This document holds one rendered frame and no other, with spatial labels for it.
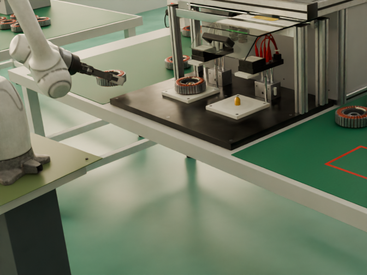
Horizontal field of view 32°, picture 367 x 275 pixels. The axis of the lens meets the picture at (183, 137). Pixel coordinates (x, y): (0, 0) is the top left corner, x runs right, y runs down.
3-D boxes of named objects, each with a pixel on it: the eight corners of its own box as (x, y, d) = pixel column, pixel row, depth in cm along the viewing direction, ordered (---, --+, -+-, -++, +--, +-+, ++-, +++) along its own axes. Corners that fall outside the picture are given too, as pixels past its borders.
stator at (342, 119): (353, 132, 191) (354, 120, 190) (327, 121, 200) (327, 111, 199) (380, 122, 196) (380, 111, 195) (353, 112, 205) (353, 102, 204)
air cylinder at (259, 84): (270, 100, 217) (270, 84, 215) (254, 96, 222) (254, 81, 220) (280, 96, 220) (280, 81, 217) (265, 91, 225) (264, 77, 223)
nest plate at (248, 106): (237, 119, 203) (236, 115, 203) (205, 109, 214) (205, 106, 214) (270, 106, 212) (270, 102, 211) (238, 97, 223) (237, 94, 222)
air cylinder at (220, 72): (222, 87, 234) (221, 72, 232) (208, 83, 240) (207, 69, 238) (232, 83, 237) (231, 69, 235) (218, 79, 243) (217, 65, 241)
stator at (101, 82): (107, 89, 234) (106, 79, 233) (91, 83, 242) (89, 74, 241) (132, 82, 240) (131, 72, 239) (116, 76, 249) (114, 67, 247)
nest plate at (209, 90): (188, 103, 221) (188, 100, 220) (161, 94, 232) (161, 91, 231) (220, 91, 229) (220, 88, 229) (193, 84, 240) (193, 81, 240)
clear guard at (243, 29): (244, 60, 180) (243, 40, 178) (189, 48, 197) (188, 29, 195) (319, 35, 198) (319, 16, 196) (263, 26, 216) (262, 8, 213)
